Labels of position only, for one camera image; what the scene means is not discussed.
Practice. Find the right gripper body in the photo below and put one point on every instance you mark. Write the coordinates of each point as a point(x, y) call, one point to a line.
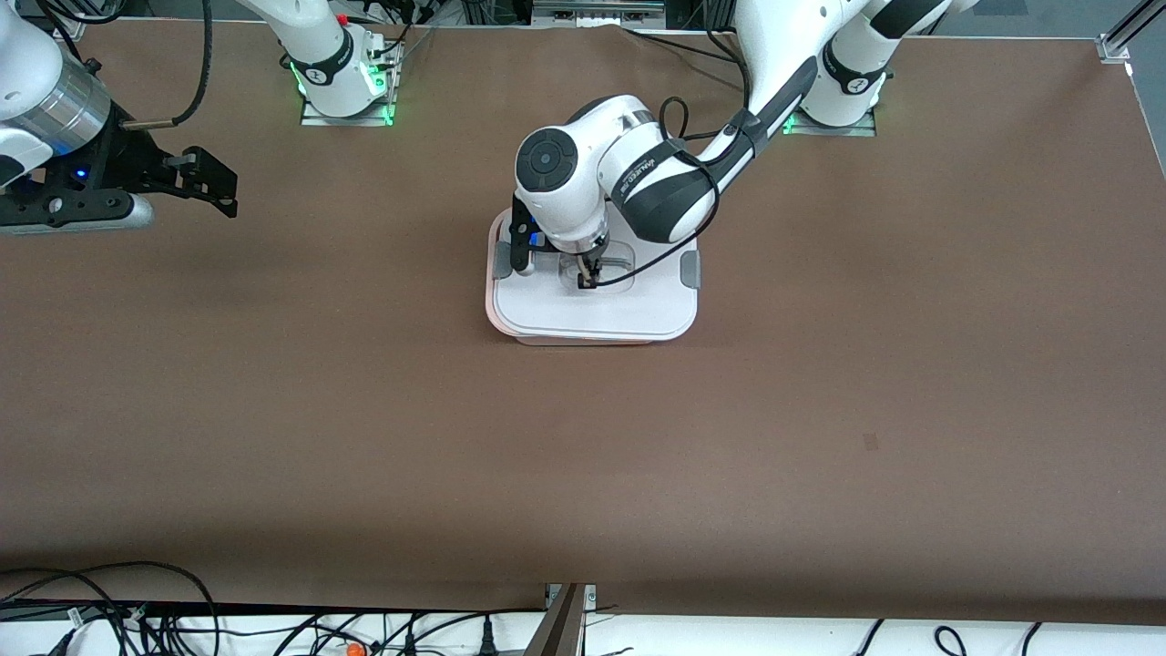
point(127, 161)

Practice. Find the white box lid grey clips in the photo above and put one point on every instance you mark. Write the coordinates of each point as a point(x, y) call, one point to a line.
point(592, 319)

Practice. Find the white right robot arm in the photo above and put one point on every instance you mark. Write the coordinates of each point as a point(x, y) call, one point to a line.
point(46, 109)

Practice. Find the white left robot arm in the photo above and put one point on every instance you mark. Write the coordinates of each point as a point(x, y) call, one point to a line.
point(656, 182)

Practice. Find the translucent plastic storage box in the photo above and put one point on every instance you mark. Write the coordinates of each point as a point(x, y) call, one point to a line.
point(583, 343)

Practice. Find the brown table cover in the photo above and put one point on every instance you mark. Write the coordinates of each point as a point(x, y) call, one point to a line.
point(638, 474)

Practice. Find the metal frame bracket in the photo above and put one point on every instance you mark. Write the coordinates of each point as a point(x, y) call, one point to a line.
point(597, 9)

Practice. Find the camera mount post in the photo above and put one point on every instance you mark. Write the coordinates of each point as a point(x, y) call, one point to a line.
point(560, 633)

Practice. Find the aluminium frame profile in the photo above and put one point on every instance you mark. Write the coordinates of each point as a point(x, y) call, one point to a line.
point(1125, 32)

